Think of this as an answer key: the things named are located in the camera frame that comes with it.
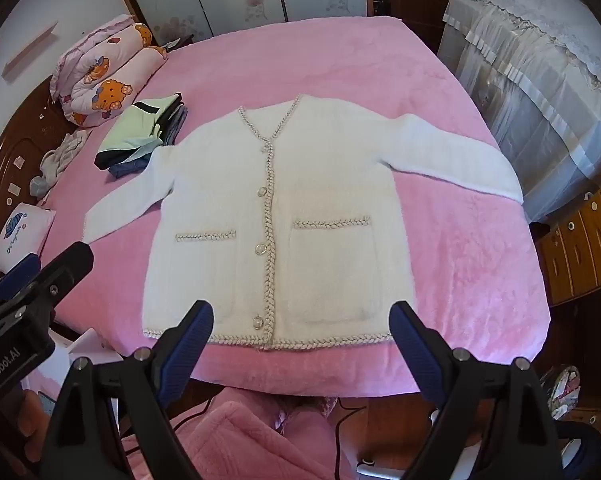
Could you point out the pink wall shelf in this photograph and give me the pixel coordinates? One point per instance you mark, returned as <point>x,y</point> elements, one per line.
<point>30,50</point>

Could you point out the pink fleece robe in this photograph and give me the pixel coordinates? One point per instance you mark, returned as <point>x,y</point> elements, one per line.
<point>230,440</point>

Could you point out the white box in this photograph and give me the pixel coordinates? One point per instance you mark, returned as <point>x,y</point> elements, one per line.
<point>93,342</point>

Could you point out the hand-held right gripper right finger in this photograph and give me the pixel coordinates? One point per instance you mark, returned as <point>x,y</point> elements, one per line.
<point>411,342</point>

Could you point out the beige crumpled cloth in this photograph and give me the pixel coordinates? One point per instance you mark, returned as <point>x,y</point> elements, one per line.
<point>60,157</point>

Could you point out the pink bear print quilt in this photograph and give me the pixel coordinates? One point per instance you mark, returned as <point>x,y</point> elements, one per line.
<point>105,85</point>

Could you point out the person's left hand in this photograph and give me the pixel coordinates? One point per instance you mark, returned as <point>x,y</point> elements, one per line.
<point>23,420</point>

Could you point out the white knitted cardigan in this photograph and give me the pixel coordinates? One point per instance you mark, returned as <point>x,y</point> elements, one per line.
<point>220,210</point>

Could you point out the dark grey folded garment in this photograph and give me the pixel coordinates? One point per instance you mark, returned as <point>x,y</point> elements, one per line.
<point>175,125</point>

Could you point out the white printed pillow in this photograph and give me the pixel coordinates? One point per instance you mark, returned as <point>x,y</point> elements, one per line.
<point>20,240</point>

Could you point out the brown wooden headboard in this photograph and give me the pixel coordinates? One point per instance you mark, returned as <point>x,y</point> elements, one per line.
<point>10,175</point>

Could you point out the lace cloth covered furniture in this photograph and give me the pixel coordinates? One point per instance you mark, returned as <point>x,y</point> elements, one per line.
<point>530,60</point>

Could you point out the navy blue folded garment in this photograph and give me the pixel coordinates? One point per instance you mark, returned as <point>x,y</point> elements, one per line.
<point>128,169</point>

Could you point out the wooden drawer cabinet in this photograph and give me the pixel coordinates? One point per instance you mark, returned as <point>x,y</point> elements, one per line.
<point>585,240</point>

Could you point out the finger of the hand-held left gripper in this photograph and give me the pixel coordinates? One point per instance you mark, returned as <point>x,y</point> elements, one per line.
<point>23,272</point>
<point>73,262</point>

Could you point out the stack of folded clothes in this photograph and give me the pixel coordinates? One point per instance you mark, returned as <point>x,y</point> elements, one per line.
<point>130,130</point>

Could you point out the black folded garment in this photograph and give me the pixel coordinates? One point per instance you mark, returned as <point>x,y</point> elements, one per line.
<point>108,160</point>

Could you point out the patterned bag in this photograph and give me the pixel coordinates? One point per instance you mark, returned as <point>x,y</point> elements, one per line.
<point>562,390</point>

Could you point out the pink fleece blanket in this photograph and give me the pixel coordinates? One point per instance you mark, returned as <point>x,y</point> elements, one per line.
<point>355,60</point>

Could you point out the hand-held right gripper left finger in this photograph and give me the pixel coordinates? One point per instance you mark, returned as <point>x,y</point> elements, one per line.
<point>190,342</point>

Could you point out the grey crumpled cloth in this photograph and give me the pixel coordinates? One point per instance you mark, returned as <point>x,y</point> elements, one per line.
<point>41,186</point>

